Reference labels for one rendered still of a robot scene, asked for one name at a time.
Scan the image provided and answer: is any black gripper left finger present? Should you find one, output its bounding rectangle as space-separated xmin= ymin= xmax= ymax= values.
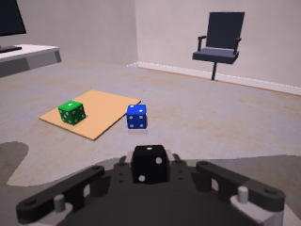
xmin=16 ymin=151 xmax=135 ymax=226

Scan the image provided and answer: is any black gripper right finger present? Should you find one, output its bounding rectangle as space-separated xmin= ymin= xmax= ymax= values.
xmin=165 ymin=150 xmax=285 ymax=226

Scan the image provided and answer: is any green die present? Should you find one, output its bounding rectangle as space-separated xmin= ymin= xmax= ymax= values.
xmin=58 ymin=100 xmax=86 ymax=125

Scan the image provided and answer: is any blue die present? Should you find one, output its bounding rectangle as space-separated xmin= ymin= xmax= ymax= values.
xmin=126 ymin=105 xmax=147 ymax=129

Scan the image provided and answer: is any peach flat square mat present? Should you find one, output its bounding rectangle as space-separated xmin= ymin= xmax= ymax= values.
xmin=39 ymin=90 xmax=141 ymax=141

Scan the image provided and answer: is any black die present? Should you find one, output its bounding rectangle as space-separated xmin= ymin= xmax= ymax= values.
xmin=133 ymin=145 xmax=167 ymax=185

